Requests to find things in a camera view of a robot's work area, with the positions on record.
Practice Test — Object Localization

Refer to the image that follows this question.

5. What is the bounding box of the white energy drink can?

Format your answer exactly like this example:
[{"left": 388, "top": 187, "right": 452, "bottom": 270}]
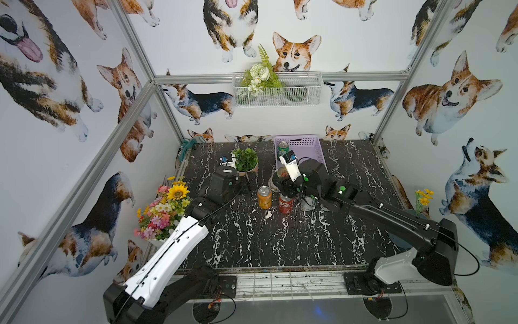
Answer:
[{"left": 299, "top": 196, "right": 316, "bottom": 211}]

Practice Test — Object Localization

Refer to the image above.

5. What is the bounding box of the red cola can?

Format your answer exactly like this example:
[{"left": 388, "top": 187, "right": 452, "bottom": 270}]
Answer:
[{"left": 278, "top": 194, "right": 294, "bottom": 215}]

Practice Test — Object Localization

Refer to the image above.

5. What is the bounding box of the orange soda can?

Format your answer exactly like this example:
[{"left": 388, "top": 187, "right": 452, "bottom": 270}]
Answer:
[{"left": 257, "top": 186, "right": 272, "bottom": 209}]

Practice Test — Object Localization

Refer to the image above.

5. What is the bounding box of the green soda can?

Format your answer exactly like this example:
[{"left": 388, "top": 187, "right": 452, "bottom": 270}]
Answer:
[{"left": 277, "top": 140, "right": 289, "bottom": 157}]

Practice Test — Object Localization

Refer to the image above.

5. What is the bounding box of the green gold-top can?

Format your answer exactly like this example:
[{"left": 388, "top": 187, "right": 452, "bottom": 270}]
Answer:
[{"left": 268, "top": 167, "right": 289, "bottom": 193}]

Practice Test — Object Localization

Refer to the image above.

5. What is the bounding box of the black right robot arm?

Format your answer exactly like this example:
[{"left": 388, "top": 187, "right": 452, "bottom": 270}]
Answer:
[{"left": 273, "top": 152, "right": 459, "bottom": 286}]

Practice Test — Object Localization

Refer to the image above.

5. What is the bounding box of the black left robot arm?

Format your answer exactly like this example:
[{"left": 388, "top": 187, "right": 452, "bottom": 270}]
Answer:
[{"left": 103, "top": 166, "right": 241, "bottom": 323}]

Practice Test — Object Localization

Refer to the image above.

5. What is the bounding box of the purple plastic basket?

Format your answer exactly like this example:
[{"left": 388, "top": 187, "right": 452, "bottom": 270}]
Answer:
[{"left": 274, "top": 135, "right": 327, "bottom": 169}]

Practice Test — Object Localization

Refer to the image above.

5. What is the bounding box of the potted green plant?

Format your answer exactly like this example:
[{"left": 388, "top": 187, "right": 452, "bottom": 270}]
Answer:
[{"left": 231, "top": 148, "right": 259, "bottom": 176}]

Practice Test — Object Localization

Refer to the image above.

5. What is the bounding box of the teal cloth glove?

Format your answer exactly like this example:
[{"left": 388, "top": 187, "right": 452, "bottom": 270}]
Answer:
[{"left": 177, "top": 139, "right": 198, "bottom": 163}]

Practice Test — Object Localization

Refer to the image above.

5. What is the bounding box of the colourful flower bouquet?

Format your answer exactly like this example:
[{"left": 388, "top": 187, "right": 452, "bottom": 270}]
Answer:
[{"left": 134, "top": 176, "right": 192, "bottom": 242}]

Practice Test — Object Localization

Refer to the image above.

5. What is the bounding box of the yellow flower pot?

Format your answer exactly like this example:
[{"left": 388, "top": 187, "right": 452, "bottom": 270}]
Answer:
[{"left": 414, "top": 188, "right": 434, "bottom": 219}]

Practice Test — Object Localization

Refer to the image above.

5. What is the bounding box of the white green flower arrangement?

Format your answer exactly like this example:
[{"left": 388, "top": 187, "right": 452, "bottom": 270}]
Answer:
[{"left": 240, "top": 44, "right": 285, "bottom": 97}]

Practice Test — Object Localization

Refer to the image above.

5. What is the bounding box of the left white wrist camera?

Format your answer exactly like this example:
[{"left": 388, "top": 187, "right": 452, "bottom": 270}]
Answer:
[{"left": 219, "top": 153, "right": 236, "bottom": 169}]

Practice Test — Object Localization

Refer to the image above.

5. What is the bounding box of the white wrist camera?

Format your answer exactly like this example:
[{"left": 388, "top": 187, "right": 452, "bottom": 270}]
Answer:
[
  {"left": 279, "top": 151, "right": 302, "bottom": 182},
  {"left": 219, "top": 153, "right": 236, "bottom": 169}
]

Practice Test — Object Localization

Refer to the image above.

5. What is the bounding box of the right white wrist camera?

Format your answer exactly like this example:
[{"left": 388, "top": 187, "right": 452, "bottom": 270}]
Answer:
[{"left": 279, "top": 151, "right": 302, "bottom": 182}]

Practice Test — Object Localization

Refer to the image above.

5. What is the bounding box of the white wire wall basket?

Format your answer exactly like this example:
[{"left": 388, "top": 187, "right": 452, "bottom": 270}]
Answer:
[{"left": 232, "top": 72, "right": 323, "bottom": 107}]

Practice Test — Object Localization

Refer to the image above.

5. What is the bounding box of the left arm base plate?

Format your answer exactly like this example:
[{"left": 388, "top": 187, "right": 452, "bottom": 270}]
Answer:
[{"left": 200, "top": 275, "right": 237, "bottom": 301}]

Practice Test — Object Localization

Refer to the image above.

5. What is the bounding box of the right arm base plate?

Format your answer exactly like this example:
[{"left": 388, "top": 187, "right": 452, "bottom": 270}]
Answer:
[{"left": 343, "top": 272, "right": 403, "bottom": 296}]

